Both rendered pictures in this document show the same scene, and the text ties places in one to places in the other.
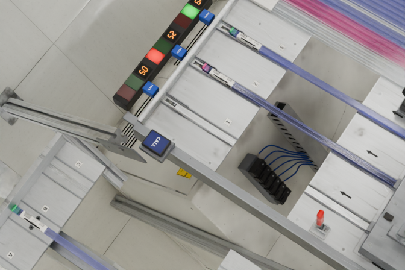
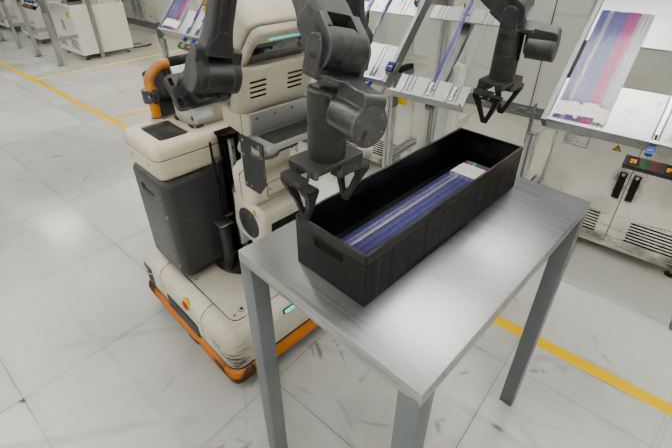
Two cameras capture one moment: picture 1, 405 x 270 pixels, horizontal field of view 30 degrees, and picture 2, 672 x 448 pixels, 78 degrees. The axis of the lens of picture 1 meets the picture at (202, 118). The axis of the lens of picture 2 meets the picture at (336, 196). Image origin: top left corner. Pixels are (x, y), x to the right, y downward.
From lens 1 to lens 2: 1.44 m
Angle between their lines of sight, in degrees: 22
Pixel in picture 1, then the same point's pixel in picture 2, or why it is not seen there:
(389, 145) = not seen: outside the picture
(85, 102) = not seen: hidden behind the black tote
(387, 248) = not seen: outside the picture
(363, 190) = not seen: outside the picture
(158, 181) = (410, 115)
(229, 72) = not seen: hidden behind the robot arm
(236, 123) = (379, 47)
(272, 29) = not seen: hidden behind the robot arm
